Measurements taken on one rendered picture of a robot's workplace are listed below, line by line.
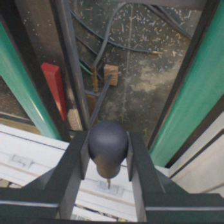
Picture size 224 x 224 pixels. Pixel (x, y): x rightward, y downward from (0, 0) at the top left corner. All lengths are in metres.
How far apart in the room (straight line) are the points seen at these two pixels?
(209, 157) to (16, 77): 0.26
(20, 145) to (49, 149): 0.06
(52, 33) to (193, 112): 0.44
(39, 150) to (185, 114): 0.29
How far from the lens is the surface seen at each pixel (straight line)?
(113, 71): 1.21
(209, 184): 0.23
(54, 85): 0.60
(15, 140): 0.41
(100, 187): 0.31
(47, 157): 0.36
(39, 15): 0.52
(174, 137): 0.22
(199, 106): 0.17
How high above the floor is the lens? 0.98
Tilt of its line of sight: 36 degrees down
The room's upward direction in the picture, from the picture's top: 161 degrees counter-clockwise
